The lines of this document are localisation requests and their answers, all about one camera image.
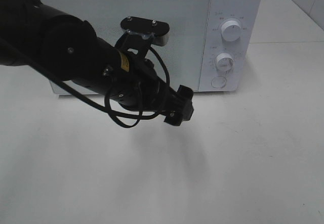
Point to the white microwave door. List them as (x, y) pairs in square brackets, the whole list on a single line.
[(187, 19)]

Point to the white microwave oven body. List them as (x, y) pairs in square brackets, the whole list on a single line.
[(233, 4)]

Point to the white timer knob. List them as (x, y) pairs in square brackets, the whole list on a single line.
[(224, 62)]

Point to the upper white power knob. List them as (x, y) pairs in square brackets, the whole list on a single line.
[(231, 30)]

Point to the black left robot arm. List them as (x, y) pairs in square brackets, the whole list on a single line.
[(65, 50)]

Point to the round door release button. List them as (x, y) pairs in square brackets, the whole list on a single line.
[(218, 82)]

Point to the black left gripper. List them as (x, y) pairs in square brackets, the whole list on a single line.
[(136, 86)]

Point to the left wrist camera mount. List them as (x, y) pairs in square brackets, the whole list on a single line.
[(140, 34)]

